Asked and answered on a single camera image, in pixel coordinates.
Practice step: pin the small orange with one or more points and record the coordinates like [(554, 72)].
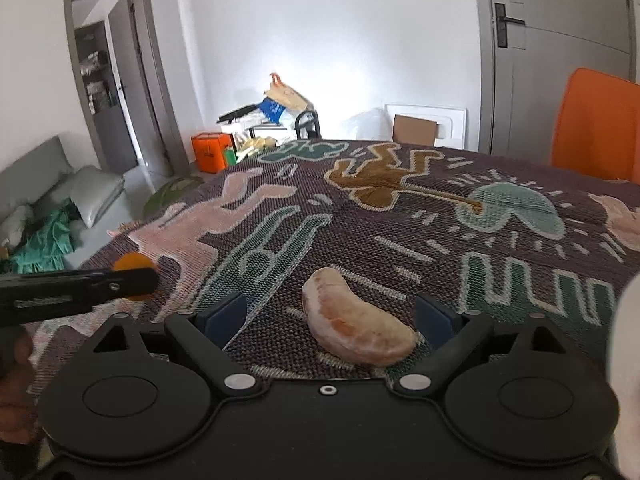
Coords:
[(132, 261)]

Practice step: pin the black flat item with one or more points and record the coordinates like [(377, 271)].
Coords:
[(235, 113)]

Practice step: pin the grey cushion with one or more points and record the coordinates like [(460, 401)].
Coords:
[(97, 195)]

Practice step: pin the orange chair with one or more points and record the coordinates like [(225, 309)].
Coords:
[(600, 125)]

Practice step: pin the storage shelf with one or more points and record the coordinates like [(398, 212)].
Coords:
[(97, 70)]

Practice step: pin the printed woven blanket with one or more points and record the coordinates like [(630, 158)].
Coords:
[(400, 220)]

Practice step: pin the green floor mat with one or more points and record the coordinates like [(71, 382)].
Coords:
[(172, 195)]

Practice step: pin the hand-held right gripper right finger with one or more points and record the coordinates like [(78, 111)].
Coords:
[(436, 322)]

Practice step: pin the white framed board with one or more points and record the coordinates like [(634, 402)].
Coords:
[(452, 120)]

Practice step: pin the green box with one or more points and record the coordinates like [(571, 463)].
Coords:
[(230, 156)]

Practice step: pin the cardboard box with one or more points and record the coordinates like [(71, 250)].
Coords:
[(415, 131)]

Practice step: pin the grey open door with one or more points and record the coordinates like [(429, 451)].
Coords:
[(140, 85)]

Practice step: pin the black utility cart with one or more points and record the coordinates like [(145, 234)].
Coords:
[(307, 125)]

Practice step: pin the long peeled pomelo segment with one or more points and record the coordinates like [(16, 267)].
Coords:
[(350, 320)]

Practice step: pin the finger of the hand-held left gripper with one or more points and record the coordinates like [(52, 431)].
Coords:
[(75, 292)]

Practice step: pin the person's left hand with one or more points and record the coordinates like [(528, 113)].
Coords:
[(15, 390)]

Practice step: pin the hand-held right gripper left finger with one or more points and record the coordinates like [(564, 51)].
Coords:
[(227, 321)]

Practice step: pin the brown paper bag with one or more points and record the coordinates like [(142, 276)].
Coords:
[(285, 95)]

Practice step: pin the orange box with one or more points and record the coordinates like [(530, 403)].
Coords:
[(210, 152)]

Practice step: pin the green cloth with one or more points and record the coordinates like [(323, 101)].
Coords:
[(47, 240)]

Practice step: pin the blue plastic bag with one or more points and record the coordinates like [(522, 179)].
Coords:
[(271, 109)]

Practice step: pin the grey sofa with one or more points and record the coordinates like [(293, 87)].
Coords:
[(35, 170)]

